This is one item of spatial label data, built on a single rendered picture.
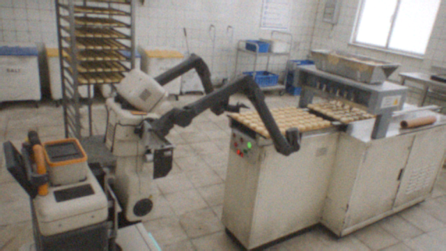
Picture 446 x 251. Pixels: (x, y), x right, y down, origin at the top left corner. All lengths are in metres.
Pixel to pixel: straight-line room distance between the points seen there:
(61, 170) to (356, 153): 1.76
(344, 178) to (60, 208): 1.80
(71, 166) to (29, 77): 3.47
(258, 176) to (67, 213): 1.08
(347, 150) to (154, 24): 4.07
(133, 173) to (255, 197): 0.80
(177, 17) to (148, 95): 4.35
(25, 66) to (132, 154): 3.42
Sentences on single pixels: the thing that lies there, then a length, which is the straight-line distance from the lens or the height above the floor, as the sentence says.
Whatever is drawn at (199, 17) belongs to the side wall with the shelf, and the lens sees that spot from 6.00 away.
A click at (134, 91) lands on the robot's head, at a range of 1.54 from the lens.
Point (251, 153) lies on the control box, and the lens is 2.02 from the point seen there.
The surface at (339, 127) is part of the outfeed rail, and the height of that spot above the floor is 0.87.
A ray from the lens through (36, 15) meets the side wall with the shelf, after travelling 5.48.
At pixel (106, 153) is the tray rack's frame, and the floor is 0.15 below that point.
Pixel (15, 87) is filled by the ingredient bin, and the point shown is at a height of 0.30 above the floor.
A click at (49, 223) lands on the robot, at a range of 1.49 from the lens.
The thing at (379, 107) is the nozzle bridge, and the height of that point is 1.07.
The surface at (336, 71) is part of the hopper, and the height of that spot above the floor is 1.21.
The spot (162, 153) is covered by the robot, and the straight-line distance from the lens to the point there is 1.66.
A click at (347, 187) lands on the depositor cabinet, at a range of 2.53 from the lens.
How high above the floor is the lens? 1.63
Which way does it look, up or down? 21 degrees down
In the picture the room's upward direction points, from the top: 6 degrees clockwise
